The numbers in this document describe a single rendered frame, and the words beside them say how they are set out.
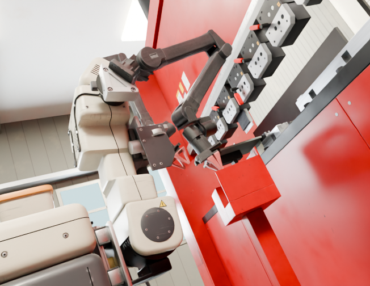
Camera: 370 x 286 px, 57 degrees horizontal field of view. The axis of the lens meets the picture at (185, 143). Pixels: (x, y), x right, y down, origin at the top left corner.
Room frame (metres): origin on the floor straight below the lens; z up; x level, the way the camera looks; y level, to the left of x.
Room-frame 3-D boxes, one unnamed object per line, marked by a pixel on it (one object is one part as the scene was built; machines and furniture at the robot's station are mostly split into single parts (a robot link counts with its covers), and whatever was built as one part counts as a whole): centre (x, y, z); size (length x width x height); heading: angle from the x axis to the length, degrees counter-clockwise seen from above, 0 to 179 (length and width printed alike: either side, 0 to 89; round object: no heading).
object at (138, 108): (1.41, 0.13, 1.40); 0.11 x 0.06 x 0.43; 32
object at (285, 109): (2.04, -0.72, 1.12); 1.13 x 0.02 x 0.44; 20
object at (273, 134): (1.59, -0.35, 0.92); 0.39 x 0.06 x 0.10; 20
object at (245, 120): (1.64, -0.33, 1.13); 0.10 x 0.02 x 0.10; 20
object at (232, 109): (1.66, -0.32, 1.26); 0.15 x 0.09 x 0.17; 20
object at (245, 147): (1.59, -0.19, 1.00); 0.26 x 0.18 x 0.01; 110
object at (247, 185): (1.16, -0.11, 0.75); 0.20 x 0.16 x 0.18; 12
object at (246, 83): (1.48, -0.39, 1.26); 0.15 x 0.09 x 0.17; 20
